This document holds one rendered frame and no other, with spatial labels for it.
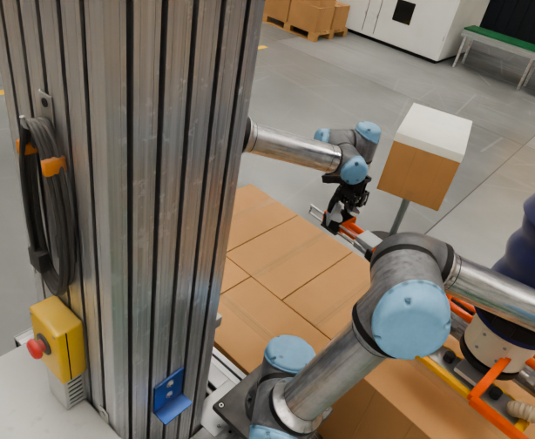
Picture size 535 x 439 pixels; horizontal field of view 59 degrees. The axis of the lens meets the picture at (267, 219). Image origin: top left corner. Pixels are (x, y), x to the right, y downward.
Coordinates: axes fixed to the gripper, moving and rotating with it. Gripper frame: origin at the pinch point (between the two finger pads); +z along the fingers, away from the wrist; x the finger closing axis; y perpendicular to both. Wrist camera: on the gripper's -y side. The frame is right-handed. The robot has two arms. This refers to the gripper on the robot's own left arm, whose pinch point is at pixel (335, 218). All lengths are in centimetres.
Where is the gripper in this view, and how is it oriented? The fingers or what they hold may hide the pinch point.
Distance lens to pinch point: 162.8
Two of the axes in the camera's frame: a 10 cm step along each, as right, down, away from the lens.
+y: 6.5, 5.3, -5.4
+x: 7.4, -2.9, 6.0
